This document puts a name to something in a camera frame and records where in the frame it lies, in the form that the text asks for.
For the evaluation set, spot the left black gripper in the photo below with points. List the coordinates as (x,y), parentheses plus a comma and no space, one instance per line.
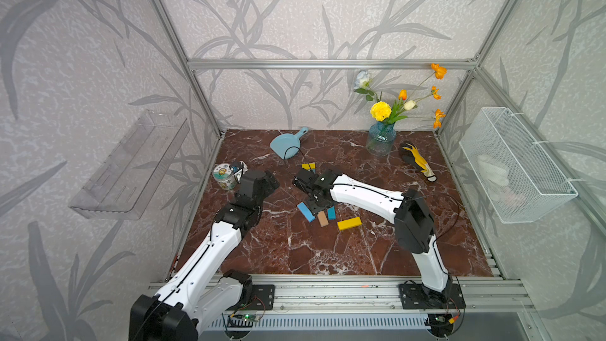
(267,187)

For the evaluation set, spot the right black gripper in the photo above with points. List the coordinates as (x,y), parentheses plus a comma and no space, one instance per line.
(308,200)

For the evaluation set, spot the small yellow block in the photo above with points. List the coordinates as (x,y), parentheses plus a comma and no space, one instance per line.
(309,167)

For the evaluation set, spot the teal block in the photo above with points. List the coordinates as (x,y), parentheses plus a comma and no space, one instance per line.
(331,213)

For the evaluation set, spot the tan wooden block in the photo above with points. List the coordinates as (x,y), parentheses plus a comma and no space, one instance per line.
(322,218)

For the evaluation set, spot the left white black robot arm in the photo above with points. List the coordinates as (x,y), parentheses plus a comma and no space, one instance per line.
(184,307)

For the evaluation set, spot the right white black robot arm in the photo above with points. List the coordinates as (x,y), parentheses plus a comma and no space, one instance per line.
(408,212)

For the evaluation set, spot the light blue block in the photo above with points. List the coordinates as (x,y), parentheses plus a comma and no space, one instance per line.
(306,212)

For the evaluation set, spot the round sunflower label can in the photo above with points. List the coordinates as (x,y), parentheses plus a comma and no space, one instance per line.
(224,176)

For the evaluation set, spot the long yellow block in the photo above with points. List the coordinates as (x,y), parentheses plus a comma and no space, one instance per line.
(349,224)

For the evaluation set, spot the light blue plastic dustpan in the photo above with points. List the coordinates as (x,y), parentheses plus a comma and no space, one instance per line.
(286,146)

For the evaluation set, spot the yellow black hand tool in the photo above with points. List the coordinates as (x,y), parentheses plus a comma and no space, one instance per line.
(410,154)

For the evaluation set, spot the white cloth in basket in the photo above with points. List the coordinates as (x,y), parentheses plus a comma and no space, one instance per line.
(494,170)

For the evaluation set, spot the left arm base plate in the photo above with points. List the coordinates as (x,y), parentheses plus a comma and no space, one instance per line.
(257,297)

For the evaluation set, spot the clear acrylic wall shelf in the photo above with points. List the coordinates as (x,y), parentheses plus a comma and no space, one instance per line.
(127,180)

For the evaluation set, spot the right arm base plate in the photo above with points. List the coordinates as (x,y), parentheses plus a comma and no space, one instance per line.
(417,296)

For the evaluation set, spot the white wire mesh basket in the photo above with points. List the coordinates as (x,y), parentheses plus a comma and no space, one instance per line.
(537,185)

